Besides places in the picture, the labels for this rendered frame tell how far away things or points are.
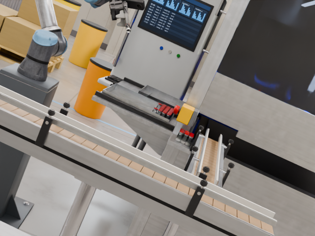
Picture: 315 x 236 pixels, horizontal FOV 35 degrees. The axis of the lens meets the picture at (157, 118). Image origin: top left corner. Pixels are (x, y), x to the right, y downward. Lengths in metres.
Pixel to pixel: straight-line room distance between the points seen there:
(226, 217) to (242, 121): 0.83
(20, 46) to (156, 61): 3.05
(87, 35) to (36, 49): 4.79
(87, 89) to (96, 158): 3.62
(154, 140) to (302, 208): 0.73
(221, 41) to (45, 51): 0.89
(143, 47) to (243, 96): 1.20
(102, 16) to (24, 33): 4.06
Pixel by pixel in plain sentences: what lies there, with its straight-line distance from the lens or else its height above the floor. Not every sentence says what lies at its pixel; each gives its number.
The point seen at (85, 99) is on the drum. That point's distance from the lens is 5.06.
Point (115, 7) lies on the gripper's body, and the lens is 2.39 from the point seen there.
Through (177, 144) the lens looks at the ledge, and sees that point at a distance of 2.09.
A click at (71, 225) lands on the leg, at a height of 0.68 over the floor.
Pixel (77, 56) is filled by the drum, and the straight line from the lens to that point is 7.37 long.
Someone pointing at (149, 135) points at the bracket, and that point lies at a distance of 2.34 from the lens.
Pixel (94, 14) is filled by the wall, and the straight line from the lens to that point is 9.91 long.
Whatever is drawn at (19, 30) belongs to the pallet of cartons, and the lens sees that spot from 6.02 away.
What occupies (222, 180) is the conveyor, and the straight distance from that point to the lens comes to 1.71.
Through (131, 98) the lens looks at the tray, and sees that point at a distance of 2.53.
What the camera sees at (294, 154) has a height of 1.02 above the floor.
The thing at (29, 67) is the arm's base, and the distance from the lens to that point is 2.53.
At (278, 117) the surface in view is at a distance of 2.20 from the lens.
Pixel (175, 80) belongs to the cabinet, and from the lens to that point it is 3.20.
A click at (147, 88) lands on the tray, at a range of 2.88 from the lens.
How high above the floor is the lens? 1.41
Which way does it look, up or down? 13 degrees down
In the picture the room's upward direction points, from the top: 24 degrees clockwise
